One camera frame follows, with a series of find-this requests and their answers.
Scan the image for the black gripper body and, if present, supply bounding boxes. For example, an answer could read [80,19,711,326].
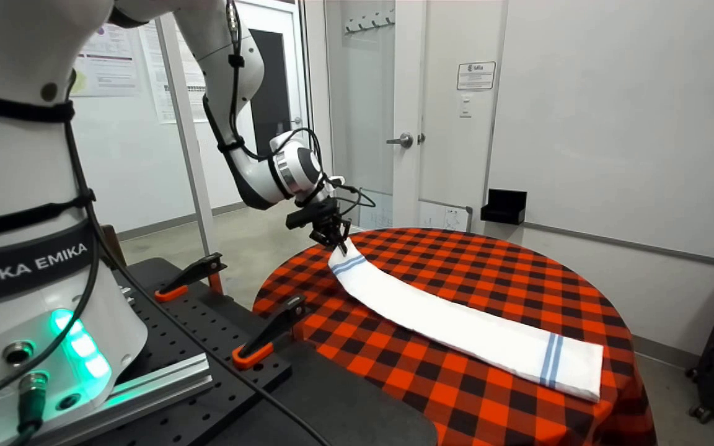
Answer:
[308,198,350,240]

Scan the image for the white towel with blue stripes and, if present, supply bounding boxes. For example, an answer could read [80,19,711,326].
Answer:
[324,238,605,404]

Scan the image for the small leaning whiteboard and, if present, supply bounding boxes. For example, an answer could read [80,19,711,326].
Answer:
[416,198,474,235]

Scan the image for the black clamp with orange tips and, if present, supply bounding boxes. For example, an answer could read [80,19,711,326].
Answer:
[230,293,310,372]
[152,252,230,305]

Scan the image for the white door with dark window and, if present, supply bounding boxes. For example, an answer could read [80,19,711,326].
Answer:
[235,0,310,209]

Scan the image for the red black plaid tablecloth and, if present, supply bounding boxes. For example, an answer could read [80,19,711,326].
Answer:
[250,225,660,446]

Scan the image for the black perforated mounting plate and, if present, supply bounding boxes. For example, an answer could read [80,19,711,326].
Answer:
[81,255,440,446]

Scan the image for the white door with glass pane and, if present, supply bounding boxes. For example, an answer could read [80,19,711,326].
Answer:
[321,0,430,242]

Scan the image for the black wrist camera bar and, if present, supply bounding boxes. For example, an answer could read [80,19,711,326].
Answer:
[282,201,331,232]

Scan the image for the silver door handle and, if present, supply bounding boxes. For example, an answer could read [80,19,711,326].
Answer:
[385,132,416,152]

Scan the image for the grey metal frame post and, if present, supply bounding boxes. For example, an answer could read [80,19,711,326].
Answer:
[156,14,219,258]

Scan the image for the wall coat hook rack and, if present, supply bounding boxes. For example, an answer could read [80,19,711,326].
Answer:
[343,7,398,37]

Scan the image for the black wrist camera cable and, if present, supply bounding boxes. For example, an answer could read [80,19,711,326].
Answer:
[204,0,379,216]

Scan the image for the white printed wall sign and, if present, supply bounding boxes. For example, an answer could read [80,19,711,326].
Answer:
[453,59,499,94]

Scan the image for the white paper wall poster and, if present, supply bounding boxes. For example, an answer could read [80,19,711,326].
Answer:
[140,22,212,123]

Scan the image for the colourful wall poster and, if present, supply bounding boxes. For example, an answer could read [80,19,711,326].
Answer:
[70,22,145,98]

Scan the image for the large wall whiteboard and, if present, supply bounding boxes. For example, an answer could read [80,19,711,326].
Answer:
[488,0,714,264]

